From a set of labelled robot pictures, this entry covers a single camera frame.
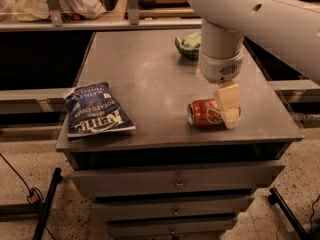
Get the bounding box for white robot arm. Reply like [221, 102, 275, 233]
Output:
[188, 0, 320, 129]

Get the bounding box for grey metal rail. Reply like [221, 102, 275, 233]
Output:
[0, 18, 201, 32]

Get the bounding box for top grey drawer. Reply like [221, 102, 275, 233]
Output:
[71, 160, 284, 198]

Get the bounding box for black metal leg left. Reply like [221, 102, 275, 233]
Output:
[32, 168, 63, 240]

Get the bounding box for black metal leg right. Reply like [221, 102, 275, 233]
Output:
[268, 187, 310, 240]

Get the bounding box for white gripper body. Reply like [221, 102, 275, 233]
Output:
[198, 50, 243, 84]

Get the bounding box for grey drawer cabinet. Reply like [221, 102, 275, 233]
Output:
[57, 30, 302, 228]

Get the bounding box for grey drawer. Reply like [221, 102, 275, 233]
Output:
[71, 160, 284, 198]
[92, 194, 253, 221]
[107, 217, 237, 238]

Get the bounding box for white cloth pile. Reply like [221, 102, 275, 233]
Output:
[0, 0, 106, 22]

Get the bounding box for blue Kettle chips bag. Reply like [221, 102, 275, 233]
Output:
[63, 82, 135, 138]

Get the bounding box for black metal leg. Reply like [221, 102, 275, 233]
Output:
[268, 187, 310, 240]
[32, 168, 63, 240]

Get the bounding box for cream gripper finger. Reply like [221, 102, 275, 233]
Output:
[215, 80, 240, 129]

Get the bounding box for black cable with orange clip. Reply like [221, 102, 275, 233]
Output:
[0, 153, 44, 206]

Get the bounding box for red Coca-Cola can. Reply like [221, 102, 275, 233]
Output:
[187, 99, 223, 127]

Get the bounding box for middle grey drawer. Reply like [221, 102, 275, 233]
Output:
[92, 194, 253, 221]

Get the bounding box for green snack bag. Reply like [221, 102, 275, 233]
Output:
[175, 32, 201, 59]

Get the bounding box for bottom grey drawer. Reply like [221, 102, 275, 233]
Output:
[107, 217, 237, 238]

